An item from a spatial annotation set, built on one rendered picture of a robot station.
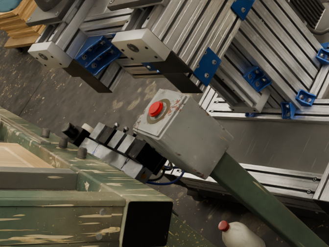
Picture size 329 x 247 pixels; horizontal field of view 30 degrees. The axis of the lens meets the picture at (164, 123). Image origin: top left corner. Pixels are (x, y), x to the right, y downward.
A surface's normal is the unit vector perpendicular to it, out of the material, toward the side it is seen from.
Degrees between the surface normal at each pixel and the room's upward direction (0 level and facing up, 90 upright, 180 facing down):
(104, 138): 0
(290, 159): 0
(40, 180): 90
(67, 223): 90
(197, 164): 90
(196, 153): 90
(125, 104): 0
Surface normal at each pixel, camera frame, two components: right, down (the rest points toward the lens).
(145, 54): -0.47, 0.83
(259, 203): 0.52, 0.18
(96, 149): -0.64, -0.56
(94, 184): -0.84, -0.07
